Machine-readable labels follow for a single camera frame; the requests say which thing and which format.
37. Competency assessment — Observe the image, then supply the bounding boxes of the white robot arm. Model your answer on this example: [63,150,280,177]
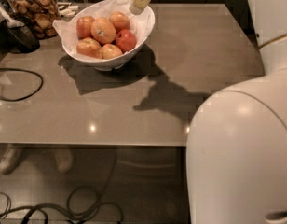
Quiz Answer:
[186,0,287,224]

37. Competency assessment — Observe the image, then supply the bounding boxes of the red right apple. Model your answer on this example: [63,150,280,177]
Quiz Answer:
[116,29,137,52]

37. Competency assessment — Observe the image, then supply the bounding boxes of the apple with sticker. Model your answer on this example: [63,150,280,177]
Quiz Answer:
[91,17,116,44]

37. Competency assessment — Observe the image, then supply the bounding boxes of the left white shoe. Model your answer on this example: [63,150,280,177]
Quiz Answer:
[0,144,22,175]

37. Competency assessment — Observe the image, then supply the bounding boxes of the black round appliance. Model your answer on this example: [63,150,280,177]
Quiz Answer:
[4,20,40,54]

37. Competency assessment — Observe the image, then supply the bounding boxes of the black cables on floor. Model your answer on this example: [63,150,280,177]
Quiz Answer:
[0,149,125,224]

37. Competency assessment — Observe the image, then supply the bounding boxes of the front middle apple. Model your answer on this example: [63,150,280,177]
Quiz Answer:
[102,44,122,60]

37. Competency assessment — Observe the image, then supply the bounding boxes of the front left apple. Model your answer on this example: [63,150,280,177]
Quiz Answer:
[76,37,103,59]

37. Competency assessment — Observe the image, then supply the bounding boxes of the black cable on table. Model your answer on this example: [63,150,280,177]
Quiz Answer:
[0,67,44,103]

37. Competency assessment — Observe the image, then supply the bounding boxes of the glass jar of dried chips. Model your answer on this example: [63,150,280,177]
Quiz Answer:
[7,0,61,39]

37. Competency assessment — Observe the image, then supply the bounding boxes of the white items behind bowl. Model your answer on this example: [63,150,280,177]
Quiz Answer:
[59,5,79,17]

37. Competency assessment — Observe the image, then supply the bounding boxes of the white bowl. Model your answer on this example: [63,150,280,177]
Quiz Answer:
[61,0,156,72]

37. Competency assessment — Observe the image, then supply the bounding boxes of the back left apple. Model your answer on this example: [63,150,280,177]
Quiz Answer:
[76,16,95,38]

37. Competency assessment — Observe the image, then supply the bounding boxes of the back right apple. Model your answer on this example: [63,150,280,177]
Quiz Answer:
[109,11,130,32]

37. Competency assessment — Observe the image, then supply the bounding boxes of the right white shoe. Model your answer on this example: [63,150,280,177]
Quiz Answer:
[53,148,73,173]

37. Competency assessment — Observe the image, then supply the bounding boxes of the white shoe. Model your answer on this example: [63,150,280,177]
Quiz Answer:
[53,148,73,173]
[0,144,22,175]

